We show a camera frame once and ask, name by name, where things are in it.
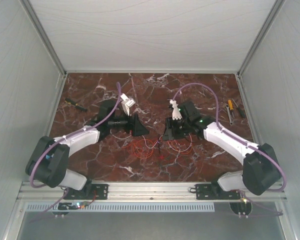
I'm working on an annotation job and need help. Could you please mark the white wire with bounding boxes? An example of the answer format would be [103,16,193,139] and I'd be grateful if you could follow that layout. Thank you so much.
[112,132,193,153]

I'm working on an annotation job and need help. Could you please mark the black screwdriver right side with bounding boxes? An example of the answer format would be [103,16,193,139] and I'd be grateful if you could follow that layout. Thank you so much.
[235,101,246,119]

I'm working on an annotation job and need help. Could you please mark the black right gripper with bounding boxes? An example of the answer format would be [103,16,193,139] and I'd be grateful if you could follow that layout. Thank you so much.
[161,116,190,142]

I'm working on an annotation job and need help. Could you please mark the aluminium front rail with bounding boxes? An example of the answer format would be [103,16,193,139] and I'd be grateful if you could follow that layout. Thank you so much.
[16,181,288,201]

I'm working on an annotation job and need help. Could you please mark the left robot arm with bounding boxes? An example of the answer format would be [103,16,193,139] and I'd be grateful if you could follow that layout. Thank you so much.
[25,98,149,199]

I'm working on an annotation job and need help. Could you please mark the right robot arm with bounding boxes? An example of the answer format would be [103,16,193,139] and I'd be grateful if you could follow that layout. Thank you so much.
[162,99,282,199]

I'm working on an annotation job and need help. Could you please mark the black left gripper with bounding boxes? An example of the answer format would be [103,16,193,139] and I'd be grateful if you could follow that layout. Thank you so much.
[109,109,150,138]

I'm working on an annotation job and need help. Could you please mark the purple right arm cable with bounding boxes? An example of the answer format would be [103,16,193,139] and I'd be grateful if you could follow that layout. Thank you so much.
[173,83,288,216]

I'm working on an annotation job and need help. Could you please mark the red wire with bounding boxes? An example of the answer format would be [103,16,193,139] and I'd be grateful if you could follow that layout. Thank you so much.
[131,136,193,161]

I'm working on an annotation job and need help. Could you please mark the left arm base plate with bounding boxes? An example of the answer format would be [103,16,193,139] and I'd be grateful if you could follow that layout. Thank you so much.
[64,183,109,200]

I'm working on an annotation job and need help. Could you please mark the grey slotted cable duct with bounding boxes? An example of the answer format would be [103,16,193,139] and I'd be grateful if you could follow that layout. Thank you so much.
[26,202,216,212]

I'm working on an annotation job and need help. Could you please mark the black yellow screwdriver left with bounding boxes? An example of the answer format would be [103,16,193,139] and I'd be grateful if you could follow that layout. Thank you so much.
[64,98,88,112]

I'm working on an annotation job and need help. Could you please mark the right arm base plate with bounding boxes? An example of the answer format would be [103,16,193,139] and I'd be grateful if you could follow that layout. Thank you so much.
[194,183,241,200]

